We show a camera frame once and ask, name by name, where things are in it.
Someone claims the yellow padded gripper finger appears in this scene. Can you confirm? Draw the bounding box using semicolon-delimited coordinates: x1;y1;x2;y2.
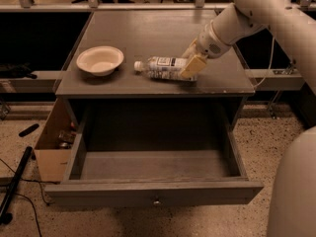
180;54;207;79
182;39;198;59

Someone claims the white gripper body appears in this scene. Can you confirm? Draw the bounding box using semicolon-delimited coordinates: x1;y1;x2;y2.
196;21;230;58

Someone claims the clear plastic water bottle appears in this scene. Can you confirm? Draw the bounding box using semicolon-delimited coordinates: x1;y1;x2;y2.
134;56;198;82

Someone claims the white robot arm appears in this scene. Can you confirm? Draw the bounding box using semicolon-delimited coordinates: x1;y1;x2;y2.
181;0;316;237

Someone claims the grey open top drawer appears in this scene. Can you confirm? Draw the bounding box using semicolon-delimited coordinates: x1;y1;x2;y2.
46;107;264;207

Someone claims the metal drawer knob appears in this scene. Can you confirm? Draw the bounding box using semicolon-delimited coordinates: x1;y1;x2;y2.
153;197;162;206

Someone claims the grey wooden cabinet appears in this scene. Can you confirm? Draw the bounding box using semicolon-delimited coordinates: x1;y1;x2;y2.
56;10;254;126

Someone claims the white paper bowl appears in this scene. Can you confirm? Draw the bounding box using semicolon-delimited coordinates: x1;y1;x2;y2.
76;46;124;77

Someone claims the can inside cardboard box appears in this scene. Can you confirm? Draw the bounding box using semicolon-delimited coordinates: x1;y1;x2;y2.
58;130;76;149

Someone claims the brown cardboard box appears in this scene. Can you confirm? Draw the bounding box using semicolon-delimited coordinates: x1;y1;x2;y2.
35;99;76;182

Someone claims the black marker on floor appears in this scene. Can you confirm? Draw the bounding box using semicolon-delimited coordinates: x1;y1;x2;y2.
19;123;40;137

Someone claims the black bag on shelf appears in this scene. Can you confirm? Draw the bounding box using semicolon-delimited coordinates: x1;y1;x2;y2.
0;63;38;79

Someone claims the black pole on floor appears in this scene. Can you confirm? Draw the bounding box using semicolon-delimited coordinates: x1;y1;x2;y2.
0;146;33;224

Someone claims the white hanging cable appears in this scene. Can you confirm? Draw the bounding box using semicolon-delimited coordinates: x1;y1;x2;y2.
253;37;277;90

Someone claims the black cable on floor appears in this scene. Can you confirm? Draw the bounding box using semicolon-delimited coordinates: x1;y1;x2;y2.
0;157;55;237

